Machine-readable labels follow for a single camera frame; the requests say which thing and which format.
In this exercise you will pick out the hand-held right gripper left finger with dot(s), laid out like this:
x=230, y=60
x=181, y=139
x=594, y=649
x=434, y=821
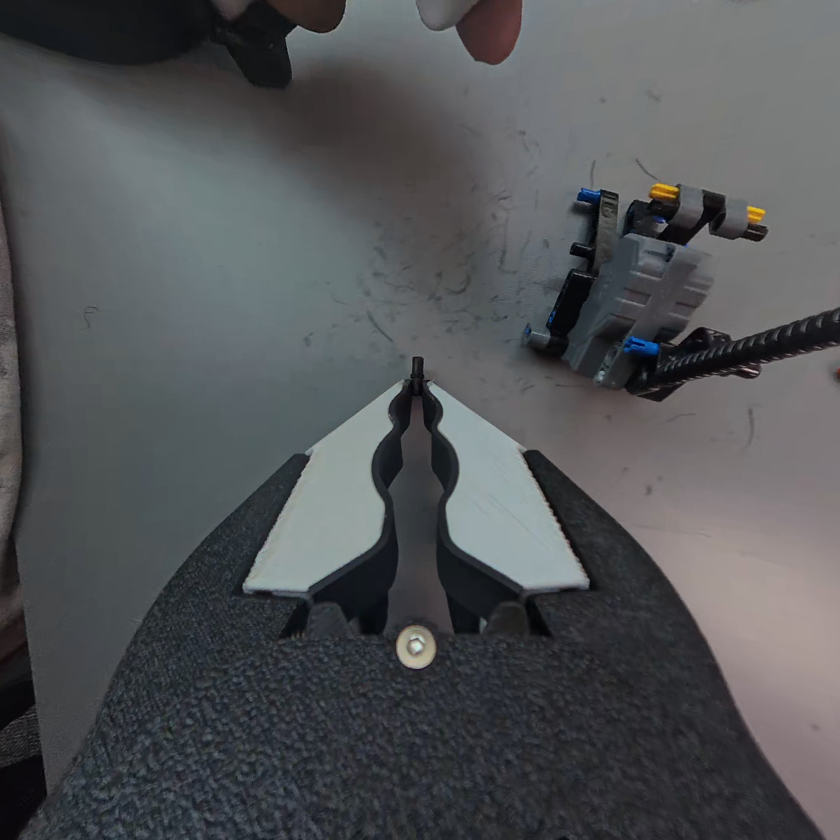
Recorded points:
x=315, y=518

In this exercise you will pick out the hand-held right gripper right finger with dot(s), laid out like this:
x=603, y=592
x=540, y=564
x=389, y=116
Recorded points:
x=505, y=512

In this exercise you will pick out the small black toy pin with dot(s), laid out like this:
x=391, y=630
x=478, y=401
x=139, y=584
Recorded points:
x=417, y=374

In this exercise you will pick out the grey black toy brick assembly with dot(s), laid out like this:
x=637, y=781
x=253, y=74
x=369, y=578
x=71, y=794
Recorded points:
x=643, y=289

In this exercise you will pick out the grey desk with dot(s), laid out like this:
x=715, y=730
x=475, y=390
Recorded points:
x=197, y=262

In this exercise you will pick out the person's left hand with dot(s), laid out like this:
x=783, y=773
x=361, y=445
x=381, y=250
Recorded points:
x=492, y=33

